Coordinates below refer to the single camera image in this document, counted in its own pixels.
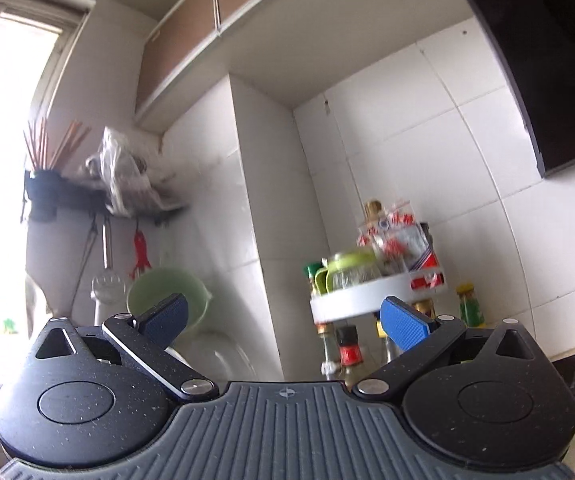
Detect white round spice rack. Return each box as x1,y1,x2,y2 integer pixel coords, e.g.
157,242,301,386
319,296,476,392
310,266,449,325

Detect green yellow label bottle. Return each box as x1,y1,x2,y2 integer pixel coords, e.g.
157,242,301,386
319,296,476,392
456,284,485,328

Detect green lidded jar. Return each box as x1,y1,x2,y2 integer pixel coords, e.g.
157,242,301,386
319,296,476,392
314,251,383,297

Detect metal strainer ladle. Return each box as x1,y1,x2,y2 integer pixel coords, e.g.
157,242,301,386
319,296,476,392
90,220,128,306

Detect clear plastic bag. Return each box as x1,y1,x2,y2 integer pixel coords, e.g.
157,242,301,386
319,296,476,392
85,126,178,218

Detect red white seasoning packets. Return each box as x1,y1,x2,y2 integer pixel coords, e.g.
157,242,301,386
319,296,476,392
356,200,431,276

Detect wall cabinet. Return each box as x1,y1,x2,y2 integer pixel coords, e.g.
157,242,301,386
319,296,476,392
132,0,468,133

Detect red cap bottle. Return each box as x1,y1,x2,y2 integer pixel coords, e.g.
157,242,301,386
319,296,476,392
336,325,365,386

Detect red white packet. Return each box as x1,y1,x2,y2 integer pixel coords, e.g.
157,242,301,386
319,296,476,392
410,237,443,292

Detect black wall shelf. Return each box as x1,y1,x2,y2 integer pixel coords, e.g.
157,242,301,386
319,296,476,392
22,169,191,226

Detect red hanging tool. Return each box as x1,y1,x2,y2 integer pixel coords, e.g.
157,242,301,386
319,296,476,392
128,227,152,281

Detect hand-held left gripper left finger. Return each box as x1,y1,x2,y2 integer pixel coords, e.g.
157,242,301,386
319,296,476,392
35,293,221,403

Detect black chopstick holder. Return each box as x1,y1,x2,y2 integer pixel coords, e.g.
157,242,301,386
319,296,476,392
24,169,64,222

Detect bundle of chopsticks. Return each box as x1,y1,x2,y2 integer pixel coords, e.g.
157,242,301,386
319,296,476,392
22,117,91,171

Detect red neck glass bottle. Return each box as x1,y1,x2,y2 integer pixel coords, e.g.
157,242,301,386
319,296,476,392
316,322,341,378

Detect black range hood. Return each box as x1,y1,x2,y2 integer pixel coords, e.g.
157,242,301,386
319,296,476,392
440,0,575,178

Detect small green cap bottle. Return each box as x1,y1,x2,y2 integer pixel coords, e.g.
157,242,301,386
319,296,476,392
303,261,324,298

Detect yellow cap bottle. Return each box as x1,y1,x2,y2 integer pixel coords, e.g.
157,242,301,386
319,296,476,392
375,310,403,366

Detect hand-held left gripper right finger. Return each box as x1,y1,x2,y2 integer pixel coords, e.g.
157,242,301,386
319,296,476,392
352,296,548,402

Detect clear glass bowl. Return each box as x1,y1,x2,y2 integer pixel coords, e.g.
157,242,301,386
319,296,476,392
168,327,261,383

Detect green bowl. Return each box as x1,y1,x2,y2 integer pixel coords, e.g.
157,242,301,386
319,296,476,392
126,266,213,328

